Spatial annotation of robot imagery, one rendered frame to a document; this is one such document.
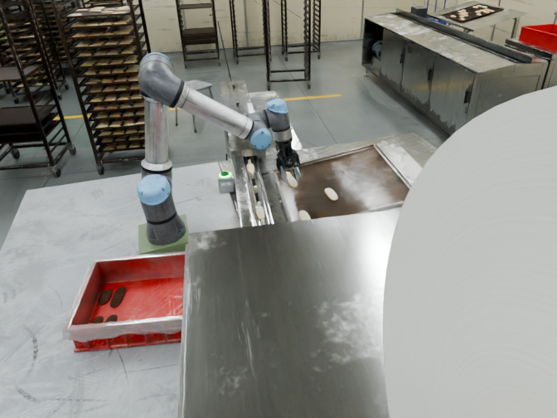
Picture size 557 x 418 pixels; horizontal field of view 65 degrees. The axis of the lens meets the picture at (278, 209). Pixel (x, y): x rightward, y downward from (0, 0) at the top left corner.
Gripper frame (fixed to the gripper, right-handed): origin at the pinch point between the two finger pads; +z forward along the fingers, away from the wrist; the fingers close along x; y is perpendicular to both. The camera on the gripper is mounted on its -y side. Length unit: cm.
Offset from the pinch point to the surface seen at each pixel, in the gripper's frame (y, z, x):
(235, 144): -50, -1, -15
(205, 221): 1.7, 6.3, -39.8
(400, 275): 146, -77, -24
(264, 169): -37.1, 11.4, -5.2
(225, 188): -19.6, 5.7, -27.3
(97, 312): 44, 0, -80
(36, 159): -293, 58, -194
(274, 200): -6.1, 11.5, -8.2
